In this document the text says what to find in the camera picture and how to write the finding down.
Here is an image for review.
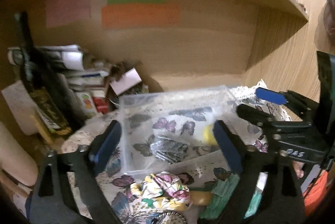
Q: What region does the orange sticky note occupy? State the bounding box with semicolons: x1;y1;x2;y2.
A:
101;3;180;29

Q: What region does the dark wine bottle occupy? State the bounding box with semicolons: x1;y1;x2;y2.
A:
15;12;73;136

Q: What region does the stack of papers and books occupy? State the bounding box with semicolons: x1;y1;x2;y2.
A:
8;45;111;119

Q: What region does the floral fabric scrunchie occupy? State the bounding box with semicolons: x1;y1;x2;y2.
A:
130;172;193;211

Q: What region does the green fabric scrunchie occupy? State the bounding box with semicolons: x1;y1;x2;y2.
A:
199;174;262;220

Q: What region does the white paper note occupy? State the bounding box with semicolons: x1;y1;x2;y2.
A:
1;80;38;135

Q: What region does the clear plastic storage box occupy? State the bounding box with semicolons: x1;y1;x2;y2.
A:
119;85;250;176

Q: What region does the yellow white felt ball face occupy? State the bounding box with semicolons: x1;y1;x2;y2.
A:
203;124;218;146

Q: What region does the small white cardboard box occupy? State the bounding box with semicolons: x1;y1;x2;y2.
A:
110;68;142;96

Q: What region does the butterfly print tablecloth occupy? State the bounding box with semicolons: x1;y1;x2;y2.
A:
61;86;290;223

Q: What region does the beige cylindrical roll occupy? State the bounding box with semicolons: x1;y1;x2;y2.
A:
0;122;38;186

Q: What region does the pink sticky note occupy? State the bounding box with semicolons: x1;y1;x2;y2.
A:
45;0;91;28

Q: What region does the yellow sponge block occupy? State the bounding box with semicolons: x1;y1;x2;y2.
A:
190;190;212;206

